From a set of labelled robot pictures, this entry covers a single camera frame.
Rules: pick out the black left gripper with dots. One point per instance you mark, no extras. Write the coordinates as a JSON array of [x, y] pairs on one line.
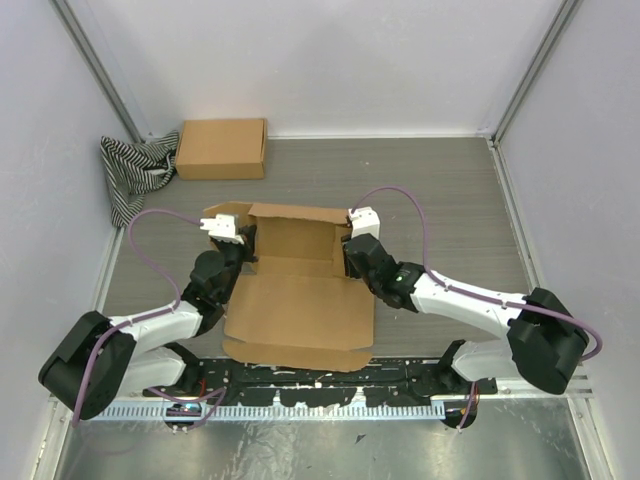
[[249, 235]]

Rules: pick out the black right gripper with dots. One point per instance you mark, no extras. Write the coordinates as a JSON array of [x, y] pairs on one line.
[[351, 271]]

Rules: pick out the brown cardboard box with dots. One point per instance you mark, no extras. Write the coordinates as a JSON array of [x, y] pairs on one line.
[[296, 307], [222, 149]]

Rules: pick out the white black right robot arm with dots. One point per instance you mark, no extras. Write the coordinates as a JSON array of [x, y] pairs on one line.
[[535, 337]]

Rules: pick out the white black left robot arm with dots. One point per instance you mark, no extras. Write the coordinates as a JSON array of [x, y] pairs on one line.
[[102, 358]]

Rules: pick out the closed brown cardboard box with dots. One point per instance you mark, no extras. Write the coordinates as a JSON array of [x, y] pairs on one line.
[[222, 149]]

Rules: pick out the striped black white cloth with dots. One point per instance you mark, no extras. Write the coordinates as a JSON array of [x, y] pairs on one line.
[[133, 170]]

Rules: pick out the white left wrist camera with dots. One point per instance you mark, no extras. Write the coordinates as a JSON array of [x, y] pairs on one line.
[[222, 228]]

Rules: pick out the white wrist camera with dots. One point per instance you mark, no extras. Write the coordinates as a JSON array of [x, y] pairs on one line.
[[363, 221], [222, 228]]

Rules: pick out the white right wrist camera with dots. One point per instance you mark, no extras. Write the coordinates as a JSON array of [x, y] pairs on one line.
[[363, 221]]

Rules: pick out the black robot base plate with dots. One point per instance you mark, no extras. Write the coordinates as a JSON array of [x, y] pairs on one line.
[[392, 381]]

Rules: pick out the slotted aluminium cable duct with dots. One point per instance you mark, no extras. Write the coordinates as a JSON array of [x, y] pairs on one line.
[[147, 410]]

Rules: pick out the aluminium front frame rail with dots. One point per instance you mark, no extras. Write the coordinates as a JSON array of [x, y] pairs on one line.
[[98, 399]]

